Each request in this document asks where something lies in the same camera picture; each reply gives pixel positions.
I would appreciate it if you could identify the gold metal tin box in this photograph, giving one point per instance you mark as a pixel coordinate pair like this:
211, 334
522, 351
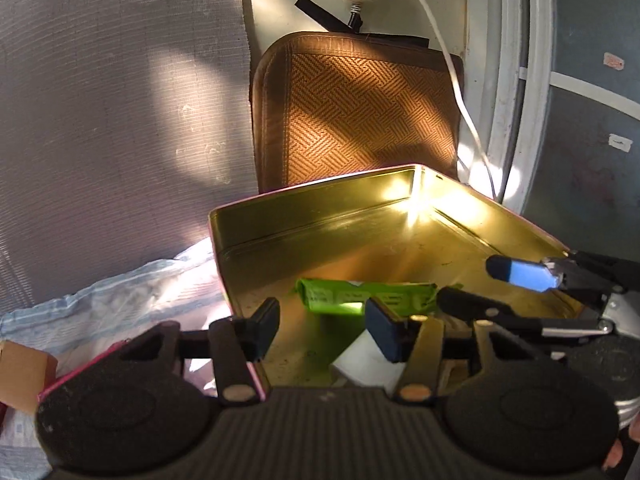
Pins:
360, 240

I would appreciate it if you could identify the white door frame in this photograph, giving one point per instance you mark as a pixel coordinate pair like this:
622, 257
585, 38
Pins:
520, 75

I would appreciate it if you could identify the blue patterned bedsheet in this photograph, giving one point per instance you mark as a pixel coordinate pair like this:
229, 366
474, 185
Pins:
125, 290

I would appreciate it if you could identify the white wall sticker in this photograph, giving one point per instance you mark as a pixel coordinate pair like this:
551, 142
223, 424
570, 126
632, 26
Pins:
619, 142

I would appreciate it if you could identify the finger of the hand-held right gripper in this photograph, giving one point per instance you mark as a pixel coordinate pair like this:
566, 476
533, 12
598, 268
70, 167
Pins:
475, 305
525, 275

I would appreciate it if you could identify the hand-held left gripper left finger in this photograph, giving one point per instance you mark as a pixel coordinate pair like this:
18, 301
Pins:
266, 327

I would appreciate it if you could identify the brown cardboard box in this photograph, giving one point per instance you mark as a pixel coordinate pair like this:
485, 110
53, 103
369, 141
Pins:
22, 375

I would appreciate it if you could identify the brown woven seat cushion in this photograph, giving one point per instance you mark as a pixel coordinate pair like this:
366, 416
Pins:
350, 110

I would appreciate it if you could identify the grey mesh curtain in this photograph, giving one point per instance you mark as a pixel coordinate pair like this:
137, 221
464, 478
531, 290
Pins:
115, 125

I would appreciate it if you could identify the pink wall sticker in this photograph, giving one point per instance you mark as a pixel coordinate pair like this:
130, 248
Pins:
614, 61

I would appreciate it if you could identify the green packet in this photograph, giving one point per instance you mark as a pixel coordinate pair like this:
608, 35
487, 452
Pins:
350, 297

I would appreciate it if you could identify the pink tin lid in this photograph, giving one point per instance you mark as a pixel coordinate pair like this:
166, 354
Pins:
82, 367

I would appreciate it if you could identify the person's right hand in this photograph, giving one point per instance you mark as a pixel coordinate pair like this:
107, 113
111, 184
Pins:
625, 447

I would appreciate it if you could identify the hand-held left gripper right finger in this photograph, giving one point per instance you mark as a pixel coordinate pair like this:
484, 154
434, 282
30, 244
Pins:
384, 332

